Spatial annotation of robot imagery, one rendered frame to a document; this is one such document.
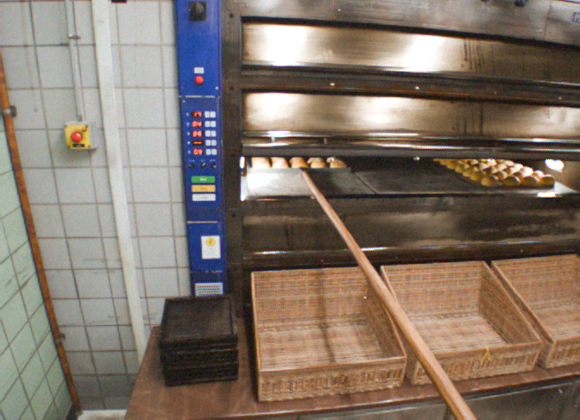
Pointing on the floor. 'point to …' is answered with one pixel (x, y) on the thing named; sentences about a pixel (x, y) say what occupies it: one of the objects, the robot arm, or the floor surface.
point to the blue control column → (198, 33)
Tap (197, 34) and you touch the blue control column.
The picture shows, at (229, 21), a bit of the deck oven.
